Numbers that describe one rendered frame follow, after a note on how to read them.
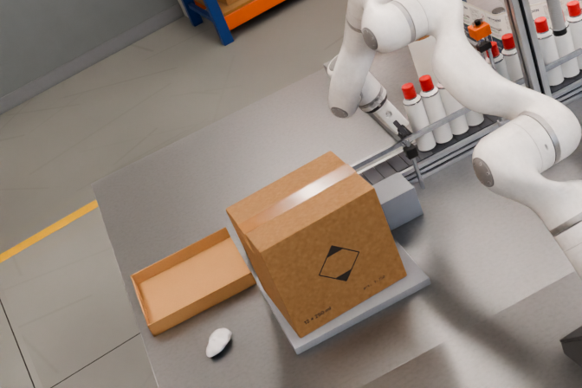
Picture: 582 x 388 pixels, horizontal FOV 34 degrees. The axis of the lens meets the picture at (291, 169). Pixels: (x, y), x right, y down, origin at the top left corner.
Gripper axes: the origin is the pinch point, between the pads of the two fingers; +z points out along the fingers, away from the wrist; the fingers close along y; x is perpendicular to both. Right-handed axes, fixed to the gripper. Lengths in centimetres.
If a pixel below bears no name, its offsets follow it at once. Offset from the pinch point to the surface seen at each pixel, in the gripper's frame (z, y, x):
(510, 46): 1.0, -1.8, -37.0
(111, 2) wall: 43, 426, 62
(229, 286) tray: -14, -13, 61
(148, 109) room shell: 70, 311, 84
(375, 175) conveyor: 1.8, -0.5, 13.6
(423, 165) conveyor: 7.2, -5.5, 2.3
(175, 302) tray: -16, -4, 76
